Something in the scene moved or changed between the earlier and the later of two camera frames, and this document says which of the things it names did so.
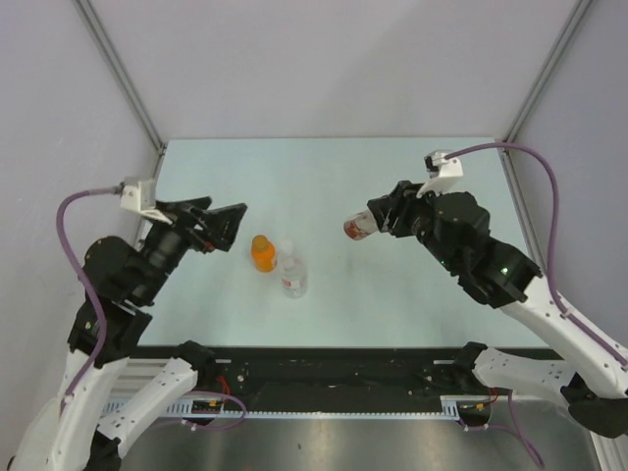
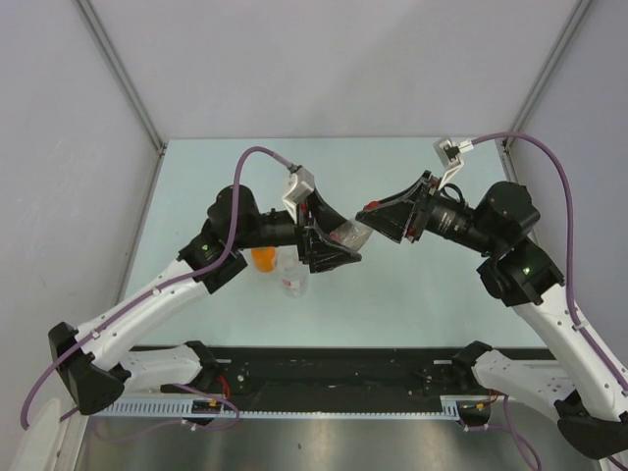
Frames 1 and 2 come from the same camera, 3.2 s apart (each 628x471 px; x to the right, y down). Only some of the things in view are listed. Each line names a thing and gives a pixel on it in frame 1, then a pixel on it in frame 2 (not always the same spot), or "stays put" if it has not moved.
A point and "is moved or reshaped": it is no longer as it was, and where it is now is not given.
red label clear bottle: (360, 226) is moved or reshaped
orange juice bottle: (263, 252) stays put
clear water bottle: (294, 273) stays put
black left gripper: (183, 217) to (312, 248)
